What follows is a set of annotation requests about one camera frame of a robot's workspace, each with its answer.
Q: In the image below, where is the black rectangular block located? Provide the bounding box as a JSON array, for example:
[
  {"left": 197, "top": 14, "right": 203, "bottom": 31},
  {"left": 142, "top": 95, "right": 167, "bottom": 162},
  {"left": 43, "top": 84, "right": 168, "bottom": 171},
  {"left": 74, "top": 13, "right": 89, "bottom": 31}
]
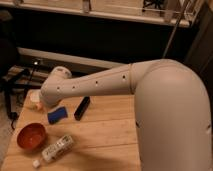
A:
[{"left": 74, "top": 97, "right": 90, "bottom": 121}]

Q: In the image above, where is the grey baseboard beam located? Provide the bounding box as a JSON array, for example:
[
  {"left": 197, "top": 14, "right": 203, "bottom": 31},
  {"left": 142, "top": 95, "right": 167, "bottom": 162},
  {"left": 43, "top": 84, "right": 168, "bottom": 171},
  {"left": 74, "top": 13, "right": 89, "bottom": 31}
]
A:
[{"left": 18, "top": 47, "right": 122, "bottom": 74}]

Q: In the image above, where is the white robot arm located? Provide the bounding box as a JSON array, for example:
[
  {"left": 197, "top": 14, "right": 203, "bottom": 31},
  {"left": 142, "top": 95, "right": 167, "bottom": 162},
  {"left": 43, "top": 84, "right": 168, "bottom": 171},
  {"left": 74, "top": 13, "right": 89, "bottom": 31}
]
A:
[{"left": 40, "top": 59, "right": 213, "bottom": 171}]

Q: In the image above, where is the wooden shelf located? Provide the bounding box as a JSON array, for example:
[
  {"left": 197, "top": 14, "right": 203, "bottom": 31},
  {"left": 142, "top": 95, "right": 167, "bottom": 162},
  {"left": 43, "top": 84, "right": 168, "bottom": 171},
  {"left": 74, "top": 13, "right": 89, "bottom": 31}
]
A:
[{"left": 0, "top": 0, "right": 201, "bottom": 28}]

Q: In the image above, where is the black tripod stand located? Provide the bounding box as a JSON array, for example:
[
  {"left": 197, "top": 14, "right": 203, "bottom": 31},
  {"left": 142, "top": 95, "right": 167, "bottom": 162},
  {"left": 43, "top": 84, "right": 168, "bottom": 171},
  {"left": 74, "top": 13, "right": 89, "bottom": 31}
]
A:
[{"left": 0, "top": 59, "right": 44, "bottom": 122}]

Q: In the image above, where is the dark cabinet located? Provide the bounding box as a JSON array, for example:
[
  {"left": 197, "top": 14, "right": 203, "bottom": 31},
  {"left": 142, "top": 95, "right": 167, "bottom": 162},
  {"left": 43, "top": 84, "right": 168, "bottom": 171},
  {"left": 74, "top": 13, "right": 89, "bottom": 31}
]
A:
[{"left": 183, "top": 0, "right": 213, "bottom": 88}]

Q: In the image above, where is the metal pole stand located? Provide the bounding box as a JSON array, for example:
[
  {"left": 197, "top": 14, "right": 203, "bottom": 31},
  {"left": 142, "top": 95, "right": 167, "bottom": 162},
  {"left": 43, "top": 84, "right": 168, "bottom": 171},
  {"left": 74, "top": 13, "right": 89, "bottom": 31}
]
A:
[{"left": 162, "top": 0, "right": 190, "bottom": 59}]

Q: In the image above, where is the clear plastic bottle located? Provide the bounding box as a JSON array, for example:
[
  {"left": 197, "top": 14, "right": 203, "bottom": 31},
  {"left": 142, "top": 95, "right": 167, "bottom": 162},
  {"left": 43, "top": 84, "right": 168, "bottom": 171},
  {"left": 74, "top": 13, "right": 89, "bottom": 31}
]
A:
[{"left": 32, "top": 135, "right": 74, "bottom": 168}]

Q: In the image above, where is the red-brown bowl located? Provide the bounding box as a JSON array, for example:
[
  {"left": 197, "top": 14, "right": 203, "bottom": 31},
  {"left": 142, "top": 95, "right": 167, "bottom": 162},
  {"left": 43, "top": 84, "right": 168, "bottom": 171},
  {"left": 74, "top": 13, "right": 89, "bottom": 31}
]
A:
[{"left": 17, "top": 123, "right": 47, "bottom": 151}]

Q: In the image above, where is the blue sponge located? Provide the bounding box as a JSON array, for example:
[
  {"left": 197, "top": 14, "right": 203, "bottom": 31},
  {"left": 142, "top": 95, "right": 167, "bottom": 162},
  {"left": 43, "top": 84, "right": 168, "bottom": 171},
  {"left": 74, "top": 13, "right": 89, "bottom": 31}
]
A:
[{"left": 47, "top": 107, "right": 68, "bottom": 124}]

